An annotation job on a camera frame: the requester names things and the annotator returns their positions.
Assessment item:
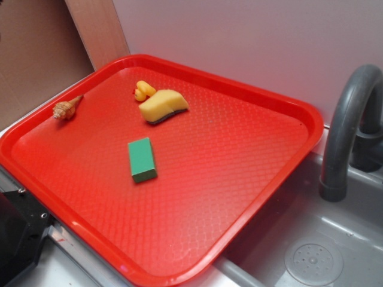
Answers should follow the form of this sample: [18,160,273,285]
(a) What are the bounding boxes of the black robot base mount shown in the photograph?
[1,191,51,286]

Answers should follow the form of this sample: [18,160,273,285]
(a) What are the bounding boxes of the grey curved toy faucet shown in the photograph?
[319,65,382,202]

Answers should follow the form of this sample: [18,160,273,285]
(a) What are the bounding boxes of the yellow rubber duck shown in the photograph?
[133,80,157,102]

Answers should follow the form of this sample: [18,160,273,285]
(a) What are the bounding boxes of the grey plastic toy sink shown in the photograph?
[214,140,382,286]

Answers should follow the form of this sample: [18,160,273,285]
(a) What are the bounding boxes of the yellow sponge with grey pad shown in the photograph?
[138,90,190,124]

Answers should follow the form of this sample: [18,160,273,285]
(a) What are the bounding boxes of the wooden board panel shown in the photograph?
[65,0,130,70]

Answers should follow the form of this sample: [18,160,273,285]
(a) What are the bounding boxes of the green rectangular block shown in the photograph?
[128,138,157,184]

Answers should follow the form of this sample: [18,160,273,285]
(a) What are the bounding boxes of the red plastic tray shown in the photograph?
[1,55,323,286]

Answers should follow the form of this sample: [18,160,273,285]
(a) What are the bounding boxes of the orange spiral seashell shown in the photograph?
[53,95,83,120]

